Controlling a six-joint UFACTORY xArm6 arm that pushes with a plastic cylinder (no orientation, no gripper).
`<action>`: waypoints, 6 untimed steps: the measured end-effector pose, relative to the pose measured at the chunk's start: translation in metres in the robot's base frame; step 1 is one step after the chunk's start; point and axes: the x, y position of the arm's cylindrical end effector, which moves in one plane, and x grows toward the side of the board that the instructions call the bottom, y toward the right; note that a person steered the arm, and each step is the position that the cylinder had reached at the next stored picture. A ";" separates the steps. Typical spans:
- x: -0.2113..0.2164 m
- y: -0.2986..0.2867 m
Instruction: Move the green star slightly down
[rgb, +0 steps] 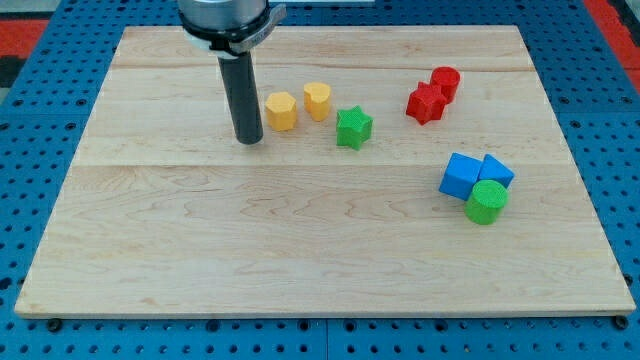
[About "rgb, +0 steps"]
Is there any yellow hexagon block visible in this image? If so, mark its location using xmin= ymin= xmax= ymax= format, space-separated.
xmin=265 ymin=92 xmax=297 ymax=131

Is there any red cylinder block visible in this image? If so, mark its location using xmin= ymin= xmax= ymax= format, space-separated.
xmin=430 ymin=66 xmax=461 ymax=103

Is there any blue cube block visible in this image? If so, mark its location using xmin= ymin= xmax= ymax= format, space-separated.
xmin=439 ymin=152 xmax=482 ymax=201

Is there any blue triangle block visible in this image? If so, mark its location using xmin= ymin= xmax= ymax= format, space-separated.
xmin=478 ymin=154 xmax=515 ymax=188

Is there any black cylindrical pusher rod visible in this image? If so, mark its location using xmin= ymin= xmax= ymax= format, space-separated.
xmin=218 ymin=52 xmax=263 ymax=145

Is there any yellow heart block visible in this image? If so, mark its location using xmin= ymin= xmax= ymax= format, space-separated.
xmin=303 ymin=82 xmax=331 ymax=122

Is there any green cylinder block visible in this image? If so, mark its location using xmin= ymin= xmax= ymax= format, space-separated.
xmin=464 ymin=179 xmax=509 ymax=225

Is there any red star block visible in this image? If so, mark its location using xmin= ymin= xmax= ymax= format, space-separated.
xmin=405 ymin=82 xmax=447 ymax=125

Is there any light wooden board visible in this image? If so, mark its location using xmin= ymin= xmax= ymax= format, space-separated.
xmin=15 ymin=25 xmax=636 ymax=319

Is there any green star block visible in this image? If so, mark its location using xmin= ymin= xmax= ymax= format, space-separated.
xmin=336 ymin=105 xmax=373 ymax=151

